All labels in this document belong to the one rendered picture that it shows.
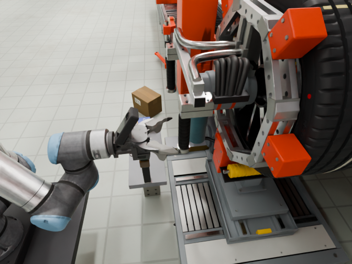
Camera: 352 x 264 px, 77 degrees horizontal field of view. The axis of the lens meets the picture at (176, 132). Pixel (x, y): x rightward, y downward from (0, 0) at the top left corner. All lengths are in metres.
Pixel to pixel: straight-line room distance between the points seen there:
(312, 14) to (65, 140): 0.66
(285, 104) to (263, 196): 0.80
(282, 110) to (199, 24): 0.67
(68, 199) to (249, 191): 0.91
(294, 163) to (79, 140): 0.56
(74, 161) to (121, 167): 0.98
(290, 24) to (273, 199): 0.96
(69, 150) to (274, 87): 0.56
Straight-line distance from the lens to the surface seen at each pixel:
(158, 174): 1.04
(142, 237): 1.40
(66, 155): 0.69
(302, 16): 0.57
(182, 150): 0.71
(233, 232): 1.27
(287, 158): 0.60
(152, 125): 0.69
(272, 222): 1.35
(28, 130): 2.24
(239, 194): 1.29
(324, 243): 1.51
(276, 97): 0.59
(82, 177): 0.76
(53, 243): 1.18
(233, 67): 0.58
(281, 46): 0.57
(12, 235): 1.16
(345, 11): 0.69
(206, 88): 0.75
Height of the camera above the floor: 1.30
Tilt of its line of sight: 45 degrees down
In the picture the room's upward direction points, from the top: straight up
